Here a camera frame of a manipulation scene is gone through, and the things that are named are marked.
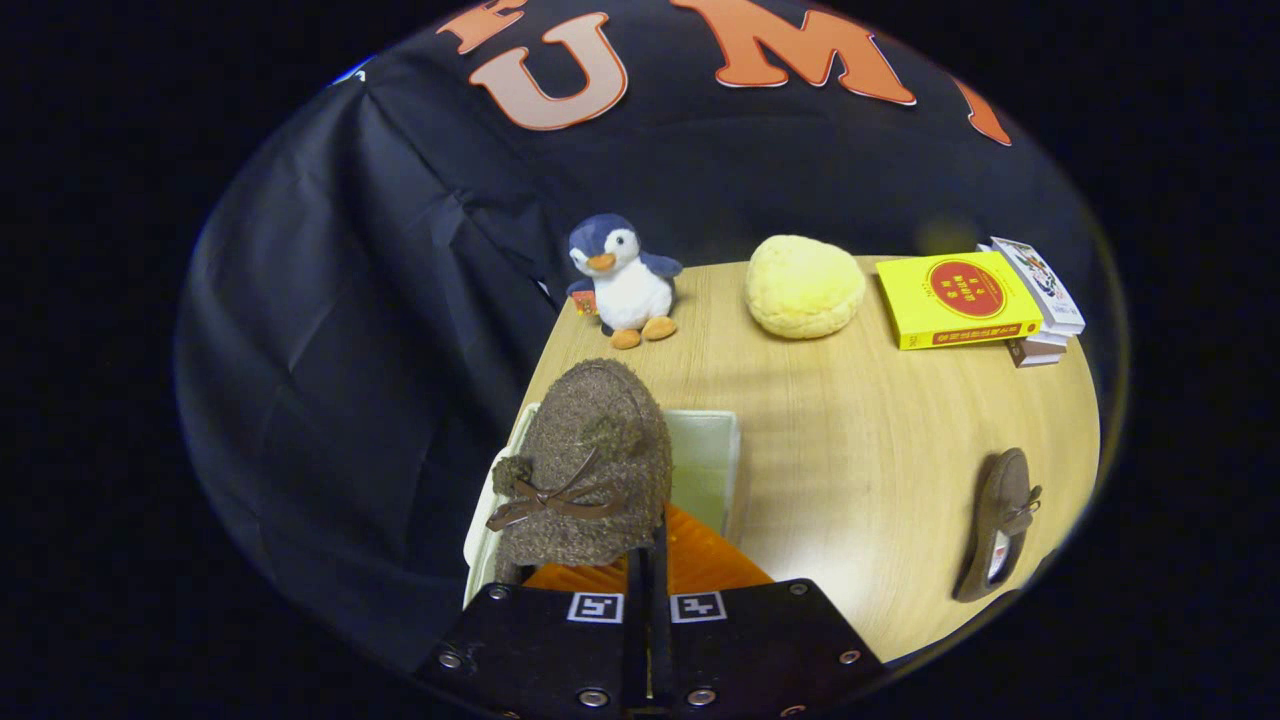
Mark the beige fabric storage box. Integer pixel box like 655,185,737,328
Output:
462,402,743,606

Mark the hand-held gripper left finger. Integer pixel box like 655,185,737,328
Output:
415,545,646,720

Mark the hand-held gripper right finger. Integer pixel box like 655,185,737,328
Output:
650,503,889,720

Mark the white illustrated cover book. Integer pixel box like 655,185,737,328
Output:
990,236,1086,336

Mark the yellow round bread plush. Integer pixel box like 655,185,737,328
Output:
745,235,868,340

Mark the yellow book with red circle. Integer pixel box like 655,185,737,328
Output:
876,250,1046,351

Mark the penguin plush toy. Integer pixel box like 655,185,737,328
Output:
566,213,685,350

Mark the brown fuzzy shoe with bow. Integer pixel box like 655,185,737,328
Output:
952,448,1043,603
486,358,674,586

